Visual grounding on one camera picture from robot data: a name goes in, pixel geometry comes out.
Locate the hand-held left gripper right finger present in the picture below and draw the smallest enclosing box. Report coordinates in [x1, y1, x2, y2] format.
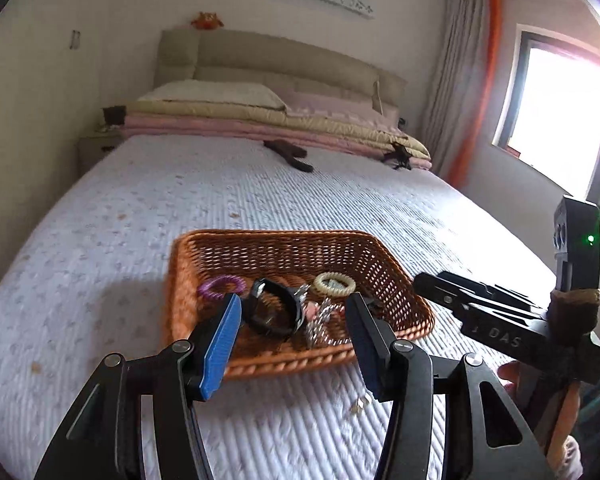
[344, 292, 551, 480]

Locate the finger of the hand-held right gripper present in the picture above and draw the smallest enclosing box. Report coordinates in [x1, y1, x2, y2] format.
[412, 273, 483, 322]
[436, 271, 548, 318]

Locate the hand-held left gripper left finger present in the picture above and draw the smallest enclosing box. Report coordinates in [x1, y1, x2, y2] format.
[32, 292, 243, 480]

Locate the clear crystal bead bracelet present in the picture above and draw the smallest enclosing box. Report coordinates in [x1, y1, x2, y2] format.
[295, 284, 353, 347]

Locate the black wristwatch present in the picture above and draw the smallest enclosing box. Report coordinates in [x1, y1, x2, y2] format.
[242, 278, 307, 339]

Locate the purple spiral hair tie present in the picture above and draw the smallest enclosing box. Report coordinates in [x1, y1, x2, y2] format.
[197, 276, 248, 300]

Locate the brown wicker basket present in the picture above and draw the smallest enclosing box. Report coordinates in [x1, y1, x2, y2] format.
[166, 230, 437, 380]

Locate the cream spiral hair tie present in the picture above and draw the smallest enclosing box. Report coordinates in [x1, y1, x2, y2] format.
[313, 272, 357, 297]

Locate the person's right hand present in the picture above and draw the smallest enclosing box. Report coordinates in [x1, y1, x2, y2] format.
[495, 360, 583, 480]

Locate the small black tripod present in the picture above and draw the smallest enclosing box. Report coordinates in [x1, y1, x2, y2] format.
[384, 141, 413, 171]

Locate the dark framed window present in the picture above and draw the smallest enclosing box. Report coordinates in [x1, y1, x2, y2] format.
[490, 22, 600, 211]

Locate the white floral quilted bedspread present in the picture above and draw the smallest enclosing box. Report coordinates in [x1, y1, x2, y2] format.
[0, 132, 581, 480]

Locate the grey curtain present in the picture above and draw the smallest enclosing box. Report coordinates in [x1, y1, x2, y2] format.
[420, 0, 493, 181]

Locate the pink pillow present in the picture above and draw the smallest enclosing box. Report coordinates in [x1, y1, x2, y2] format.
[282, 87, 398, 123]

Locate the orange curtain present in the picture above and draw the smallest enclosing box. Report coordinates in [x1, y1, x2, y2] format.
[452, 0, 506, 193]

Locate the folded pink blanket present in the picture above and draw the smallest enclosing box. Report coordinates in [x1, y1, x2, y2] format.
[120, 112, 433, 171]

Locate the beige nightstand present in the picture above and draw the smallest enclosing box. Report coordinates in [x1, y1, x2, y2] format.
[76, 132, 126, 178]

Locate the cream pillow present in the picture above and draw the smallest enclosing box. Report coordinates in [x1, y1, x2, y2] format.
[137, 80, 288, 111]

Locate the beige padded headboard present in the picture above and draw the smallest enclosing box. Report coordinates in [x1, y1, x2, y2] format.
[152, 29, 408, 111]

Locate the orange plush toy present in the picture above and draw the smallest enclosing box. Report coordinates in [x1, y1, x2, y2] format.
[190, 11, 224, 31]

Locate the brown strap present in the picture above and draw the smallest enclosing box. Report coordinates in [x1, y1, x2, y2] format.
[263, 138, 315, 173]

